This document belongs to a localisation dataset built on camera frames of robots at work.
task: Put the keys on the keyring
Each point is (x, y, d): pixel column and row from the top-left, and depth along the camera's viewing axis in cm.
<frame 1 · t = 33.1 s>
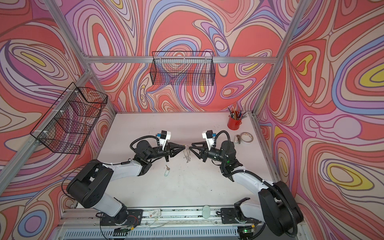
left hand: (185, 149, 73), fingers closed
right hand: (192, 149, 76), fingers open
metal keyring organizer yellow grip: (187, 153, 78), point 19 cm above the table
key with long mint tag: (166, 172, 90), on the table
red pen cup: (233, 124, 111), point 4 cm above the table
pens in cup: (238, 115, 107), point 11 cm above the table
tape roll: (247, 137, 106), on the table

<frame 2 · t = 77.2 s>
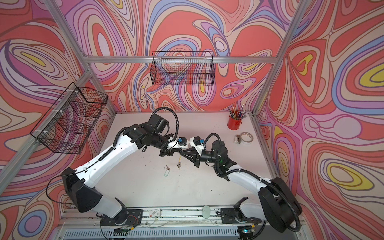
left hand: (182, 147, 72), fingers closed
right hand: (183, 155, 74), fingers closed
metal keyring organizer yellow grip: (179, 164, 75), point 18 cm above the table
the other named things where they were.

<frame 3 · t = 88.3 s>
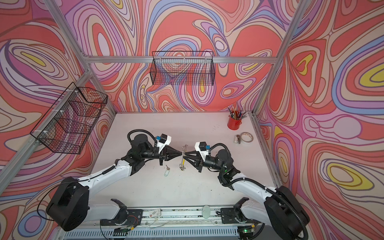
left hand: (181, 154, 71), fingers closed
right hand: (186, 158, 72), fingers closed
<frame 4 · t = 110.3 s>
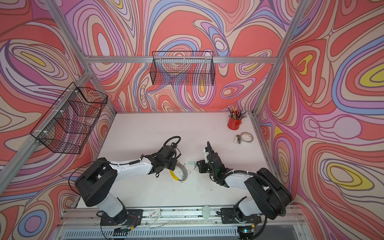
left hand: (177, 160, 91), fingers closed
right hand: (199, 165, 90), fingers closed
metal keyring organizer yellow grip: (175, 176, 88), on the table
